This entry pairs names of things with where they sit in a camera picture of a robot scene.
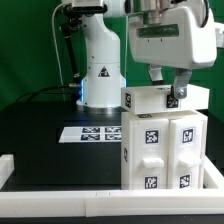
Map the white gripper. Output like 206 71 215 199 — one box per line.
129 6 217 99

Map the white cabinet top block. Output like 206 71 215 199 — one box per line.
121 84 209 115

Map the white cabinet box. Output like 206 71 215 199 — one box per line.
121 110 207 190

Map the white cabinet door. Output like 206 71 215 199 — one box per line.
167 115 207 189
130 118 169 190

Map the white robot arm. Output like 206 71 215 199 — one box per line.
61 0 217 111

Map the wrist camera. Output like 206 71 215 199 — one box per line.
215 23 224 49

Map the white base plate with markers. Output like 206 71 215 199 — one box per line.
59 126 122 143

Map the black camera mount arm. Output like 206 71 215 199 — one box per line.
60 4 81 83

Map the white cable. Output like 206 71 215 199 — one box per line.
51 2 73 101

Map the white U-shaped boundary frame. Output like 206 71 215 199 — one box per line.
0 155 224 218

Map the black cable on table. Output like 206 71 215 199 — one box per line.
15 84 83 103

